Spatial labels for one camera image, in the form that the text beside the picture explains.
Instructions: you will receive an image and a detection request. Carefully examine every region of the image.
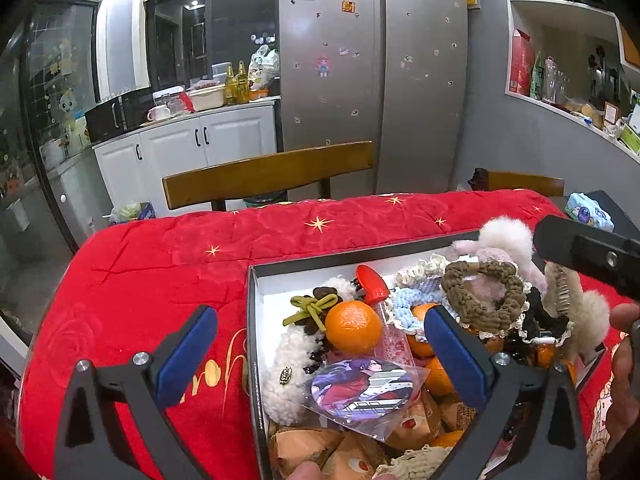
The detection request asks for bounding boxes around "green packet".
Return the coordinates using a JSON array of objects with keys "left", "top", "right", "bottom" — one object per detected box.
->
[{"left": 530, "top": 52, "right": 546, "bottom": 100}]

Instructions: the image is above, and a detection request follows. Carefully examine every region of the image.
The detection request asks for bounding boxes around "person's left hand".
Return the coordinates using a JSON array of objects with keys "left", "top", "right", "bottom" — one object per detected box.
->
[{"left": 287, "top": 461, "right": 323, "bottom": 480}]

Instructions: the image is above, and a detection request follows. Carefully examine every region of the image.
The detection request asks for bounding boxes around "clear glass jar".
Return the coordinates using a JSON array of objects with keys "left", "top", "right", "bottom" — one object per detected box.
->
[{"left": 542, "top": 57, "right": 568, "bottom": 106}]

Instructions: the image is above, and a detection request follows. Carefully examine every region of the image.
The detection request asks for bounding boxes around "glass sliding door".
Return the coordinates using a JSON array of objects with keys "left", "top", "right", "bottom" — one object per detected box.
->
[{"left": 0, "top": 0, "right": 103, "bottom": 341}]

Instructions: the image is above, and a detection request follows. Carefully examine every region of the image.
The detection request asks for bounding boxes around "white plastic bag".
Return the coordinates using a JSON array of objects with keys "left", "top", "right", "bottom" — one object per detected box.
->
[{"left": 247, "top": 44, "right": 280, "bottom": 92}]

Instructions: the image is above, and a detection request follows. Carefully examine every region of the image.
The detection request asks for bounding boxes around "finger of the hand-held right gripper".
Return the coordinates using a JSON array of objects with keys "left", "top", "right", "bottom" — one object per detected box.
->
[{"left": 532, "top": 215, "right": 640, "bottom": 301}]

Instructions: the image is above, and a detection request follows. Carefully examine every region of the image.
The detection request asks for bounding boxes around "brown snack packet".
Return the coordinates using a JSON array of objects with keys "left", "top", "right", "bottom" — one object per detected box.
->
[
  {"left": 274, "top": 425, "right": 346, "bottom": 480},
  {"left": 325, "top": 435, "right": 391, "bottom": 480},
  {"left": 385, "top": 390, "right": 443, "bottom": 451}
]

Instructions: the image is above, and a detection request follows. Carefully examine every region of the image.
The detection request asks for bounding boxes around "black microwave oven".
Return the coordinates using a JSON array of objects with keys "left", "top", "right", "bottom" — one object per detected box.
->
[{"left": 85, "top": 87, "right": 156, "bottom": 143}]

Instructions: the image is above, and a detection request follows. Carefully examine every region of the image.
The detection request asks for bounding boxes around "blue crochet scrunchie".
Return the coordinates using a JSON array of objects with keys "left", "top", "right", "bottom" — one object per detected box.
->
[{"left": 387, "top": 285, "right": 458, "bottom": 333}]

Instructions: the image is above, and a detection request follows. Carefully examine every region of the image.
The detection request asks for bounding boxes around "red cap clear dropper bottle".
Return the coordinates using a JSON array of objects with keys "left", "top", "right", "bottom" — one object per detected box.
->
[{"left": 356, "top": 264, "right": 416, "bottom": 366}]

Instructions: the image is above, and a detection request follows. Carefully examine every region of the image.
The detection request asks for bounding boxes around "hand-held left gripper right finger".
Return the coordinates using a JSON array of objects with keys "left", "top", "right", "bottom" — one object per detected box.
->
[{"left": 424, "top": 304, "right": 588, "bottom": 480}]

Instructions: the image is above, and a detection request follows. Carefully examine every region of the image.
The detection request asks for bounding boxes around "silver double-door fridge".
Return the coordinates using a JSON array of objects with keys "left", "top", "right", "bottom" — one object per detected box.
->
[{"left": 277, "top": 0, "right": 471, "bottom": 196}]

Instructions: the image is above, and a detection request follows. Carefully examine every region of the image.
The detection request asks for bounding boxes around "olive green knotted hair tie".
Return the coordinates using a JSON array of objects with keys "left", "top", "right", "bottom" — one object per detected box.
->
[{"left": 282, "top": 294, "right": 343, "bottom": 328}]

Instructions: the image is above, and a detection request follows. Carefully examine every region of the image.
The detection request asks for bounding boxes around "white fluffy pompom scrunchie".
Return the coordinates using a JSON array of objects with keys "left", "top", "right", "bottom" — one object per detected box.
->
[{"left": 452, "top": 240, "right": 546, "bottom": 311}]

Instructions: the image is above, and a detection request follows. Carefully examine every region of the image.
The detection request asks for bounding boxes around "green tissue box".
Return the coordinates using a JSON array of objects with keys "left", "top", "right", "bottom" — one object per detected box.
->
[{"left": 617, "top": 122, "right": 640, "bottom": 156}]

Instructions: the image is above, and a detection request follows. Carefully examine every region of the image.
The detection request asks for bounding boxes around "red star-print blanket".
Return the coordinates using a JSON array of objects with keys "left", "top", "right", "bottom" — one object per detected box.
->
[{"left": 17, "top": 189, "right": 640, "bottom": 480}]

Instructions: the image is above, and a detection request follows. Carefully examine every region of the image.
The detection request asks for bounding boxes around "green vegetable bag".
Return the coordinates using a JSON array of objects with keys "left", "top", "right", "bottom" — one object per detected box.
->
[{"left": 109, "top": 201, "right": 142, "bottom": 225}]

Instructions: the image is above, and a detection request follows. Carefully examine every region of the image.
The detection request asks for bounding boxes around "white and brown fluffy scrunchie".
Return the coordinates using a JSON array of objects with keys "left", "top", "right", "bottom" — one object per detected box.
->
[{"left": 312, "top": 276, "right": 358, "bottom": 303}]

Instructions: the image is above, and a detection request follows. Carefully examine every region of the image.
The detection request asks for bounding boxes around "white wall shelf unit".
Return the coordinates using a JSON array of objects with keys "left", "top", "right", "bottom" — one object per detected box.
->
[{"left": 502, "top": 0, "right": 640, "bottom": 166}]

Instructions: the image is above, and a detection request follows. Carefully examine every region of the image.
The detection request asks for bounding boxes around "white fluffy pompom hair tie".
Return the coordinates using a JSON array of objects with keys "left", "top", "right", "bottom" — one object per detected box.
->
[{"left": 477, "top": 216, "right": 536, "bottom": 271}]

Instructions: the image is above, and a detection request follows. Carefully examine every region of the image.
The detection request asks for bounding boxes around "black lace scrunchie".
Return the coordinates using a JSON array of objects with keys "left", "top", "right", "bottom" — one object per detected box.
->
[{"left": 520, "top": 285, "right": 556, "bottom": 341}]

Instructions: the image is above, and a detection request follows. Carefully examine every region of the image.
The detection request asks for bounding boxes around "round badge in plastic bag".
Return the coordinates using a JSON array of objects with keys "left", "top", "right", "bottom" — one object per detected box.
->
[{"left": 302, "top": 357, "right": 431, "bottom": 443}]

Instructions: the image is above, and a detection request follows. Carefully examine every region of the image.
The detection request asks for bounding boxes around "olive brown corduroy scrunchie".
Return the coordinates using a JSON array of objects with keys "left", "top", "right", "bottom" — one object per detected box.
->
[{"left": 441, "top": 258, "right": 526, "bottom": 336}]

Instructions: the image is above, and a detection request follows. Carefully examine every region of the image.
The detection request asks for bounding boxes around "grey cardboard box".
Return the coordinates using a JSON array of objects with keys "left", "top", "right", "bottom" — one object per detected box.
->
[{"left": 246, "top": 230, "right": 608, "bottom": 480}]

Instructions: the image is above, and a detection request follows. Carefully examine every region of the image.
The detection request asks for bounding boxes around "blue tissue pack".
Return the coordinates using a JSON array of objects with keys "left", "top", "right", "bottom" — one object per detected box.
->
[{"left": 564, "top": 191, "right": 615, "bottom": 233}]

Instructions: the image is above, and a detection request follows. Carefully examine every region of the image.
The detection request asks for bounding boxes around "wooden chair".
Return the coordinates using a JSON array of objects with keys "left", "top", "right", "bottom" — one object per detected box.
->
[
  {"left": 467, "top": 167, "right": 566, "bottom": 198},
  {"left": 162, "top": 141, "right": 376, "bottom": 211}
]

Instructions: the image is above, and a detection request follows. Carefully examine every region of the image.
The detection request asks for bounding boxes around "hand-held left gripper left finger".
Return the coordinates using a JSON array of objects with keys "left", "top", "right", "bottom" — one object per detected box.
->
[{"left": 54, "top": 304, "right": 219, "bottom": 480}]

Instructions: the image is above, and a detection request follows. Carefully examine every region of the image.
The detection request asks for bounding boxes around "person's right hand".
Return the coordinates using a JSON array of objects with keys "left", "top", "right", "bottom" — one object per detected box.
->
[{"left": 610, "top": 302, "right": 640, "bottom": 413}]

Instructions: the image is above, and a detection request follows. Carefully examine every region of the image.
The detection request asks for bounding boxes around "white storage tub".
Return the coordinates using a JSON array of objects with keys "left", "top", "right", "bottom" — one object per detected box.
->
[{"left": 187, "top": 85, "right": 227, "bottom": 111}]

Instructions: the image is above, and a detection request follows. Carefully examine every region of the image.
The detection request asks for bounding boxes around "cream lace scrunchie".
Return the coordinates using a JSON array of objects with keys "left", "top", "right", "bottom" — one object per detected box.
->
[{"left": 395, "top": 254, "right": 453, "bottom": 288}]

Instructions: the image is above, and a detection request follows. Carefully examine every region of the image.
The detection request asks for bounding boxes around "black flat box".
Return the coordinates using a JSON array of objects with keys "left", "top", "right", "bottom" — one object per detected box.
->
[{"left": 565, "top": 190, "right": 640, "bottom": 241}]

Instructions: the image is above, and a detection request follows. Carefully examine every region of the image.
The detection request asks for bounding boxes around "cream knitted scrunchie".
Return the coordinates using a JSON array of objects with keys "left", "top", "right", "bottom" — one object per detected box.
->
[{"left": 372, "top": 445, "right": 451, "bottom": 480}]

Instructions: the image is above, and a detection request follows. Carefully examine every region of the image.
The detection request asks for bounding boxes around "white fluffy scrunchie with tag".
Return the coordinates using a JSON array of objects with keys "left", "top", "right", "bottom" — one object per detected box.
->
[{"left": 262, "top": 330, "right": 326, "bottom": 426}]

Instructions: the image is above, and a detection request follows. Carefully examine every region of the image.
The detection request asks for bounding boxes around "red gift box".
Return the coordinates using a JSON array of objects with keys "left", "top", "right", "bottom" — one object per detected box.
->
[{"left": 509, "top": 29, "right": 535, "bottom": 97}]

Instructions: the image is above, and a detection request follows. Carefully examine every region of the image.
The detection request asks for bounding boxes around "white kitchen cabinet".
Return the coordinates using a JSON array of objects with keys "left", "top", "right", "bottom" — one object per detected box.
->
[{"left": 92, "top": 100, "right": 278, "bottom": 221}]

